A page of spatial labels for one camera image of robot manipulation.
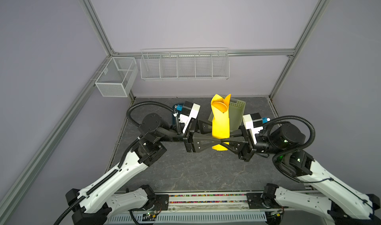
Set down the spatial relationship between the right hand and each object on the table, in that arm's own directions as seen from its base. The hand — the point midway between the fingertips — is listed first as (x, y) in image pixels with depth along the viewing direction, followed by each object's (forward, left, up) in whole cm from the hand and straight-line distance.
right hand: (217, 141), depth 45 cm
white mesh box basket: (+60, +61, -21) cm, 88 cm away
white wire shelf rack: (+65, +15, -14) cm, 68 cm away
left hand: (-1, 0, +2) cm, 2 cm away
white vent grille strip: (-16, +12, -46) cm, 50 cm away
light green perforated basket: (+50, -23, -47) cm, 73 cm away
